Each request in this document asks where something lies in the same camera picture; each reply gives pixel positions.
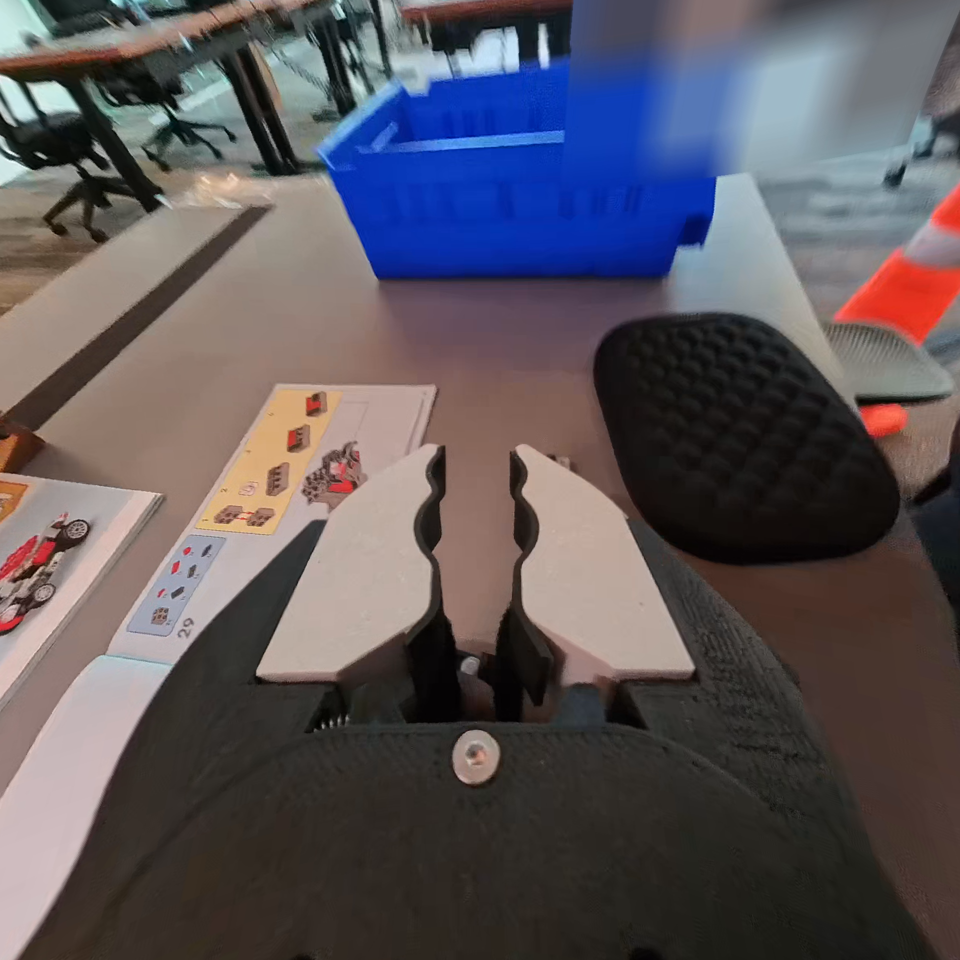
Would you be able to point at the wooden top table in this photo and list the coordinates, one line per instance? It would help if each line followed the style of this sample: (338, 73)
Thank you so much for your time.
(112, 49)

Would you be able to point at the grey mesh pad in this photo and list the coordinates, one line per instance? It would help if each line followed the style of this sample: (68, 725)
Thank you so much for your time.
(885, 364)

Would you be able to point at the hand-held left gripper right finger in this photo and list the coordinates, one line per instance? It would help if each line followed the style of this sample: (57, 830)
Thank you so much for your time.
(592, 592)

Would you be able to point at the open instruction booklet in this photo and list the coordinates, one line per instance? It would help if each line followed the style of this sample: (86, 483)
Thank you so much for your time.
(315, 450)

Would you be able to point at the grey desk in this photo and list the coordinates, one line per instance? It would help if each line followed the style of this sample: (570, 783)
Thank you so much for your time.
(487, 337)

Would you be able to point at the closed instruction booklet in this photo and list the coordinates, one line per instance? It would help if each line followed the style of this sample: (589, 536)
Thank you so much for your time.
(75, 562)

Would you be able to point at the clear plastic bag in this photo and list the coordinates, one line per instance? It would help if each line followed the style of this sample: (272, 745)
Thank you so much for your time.
(210, 187)

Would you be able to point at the blue plastic bin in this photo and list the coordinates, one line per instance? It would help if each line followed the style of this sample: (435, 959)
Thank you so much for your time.
(510, 210)

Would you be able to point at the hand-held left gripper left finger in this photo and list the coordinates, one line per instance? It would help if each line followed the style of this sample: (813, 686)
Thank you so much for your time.
(360, 592)

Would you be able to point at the colourful toy set box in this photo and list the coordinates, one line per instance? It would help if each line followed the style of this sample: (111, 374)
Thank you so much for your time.
(19, 450)

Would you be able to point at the black wrist rest pad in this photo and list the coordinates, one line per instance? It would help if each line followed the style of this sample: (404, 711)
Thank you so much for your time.
(750, 435)

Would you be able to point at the orange traffic cone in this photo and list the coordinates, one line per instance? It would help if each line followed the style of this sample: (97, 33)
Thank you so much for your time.
(900, 292)

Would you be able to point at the black office chair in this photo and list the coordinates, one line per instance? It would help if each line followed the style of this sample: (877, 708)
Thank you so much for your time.
(150, 82)
(45, 139)

